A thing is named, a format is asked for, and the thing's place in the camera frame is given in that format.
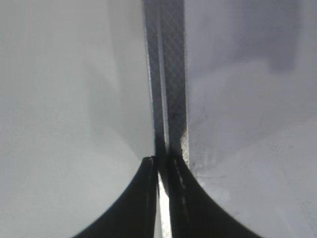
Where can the white board with aluminium frame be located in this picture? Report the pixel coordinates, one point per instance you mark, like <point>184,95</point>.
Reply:
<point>234,94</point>

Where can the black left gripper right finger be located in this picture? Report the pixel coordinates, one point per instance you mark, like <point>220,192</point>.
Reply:
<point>193,214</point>

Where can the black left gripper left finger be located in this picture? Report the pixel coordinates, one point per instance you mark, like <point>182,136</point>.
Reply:
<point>133,214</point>

